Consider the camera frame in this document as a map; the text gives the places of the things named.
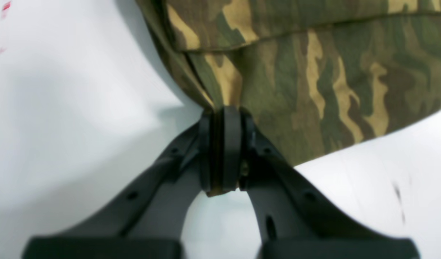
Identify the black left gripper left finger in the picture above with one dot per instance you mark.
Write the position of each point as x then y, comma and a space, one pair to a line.
145, 220

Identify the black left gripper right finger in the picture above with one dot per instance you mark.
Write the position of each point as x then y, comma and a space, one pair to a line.
295, 220

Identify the camouflage t-shirt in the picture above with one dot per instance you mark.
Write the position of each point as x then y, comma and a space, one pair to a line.
317, 75

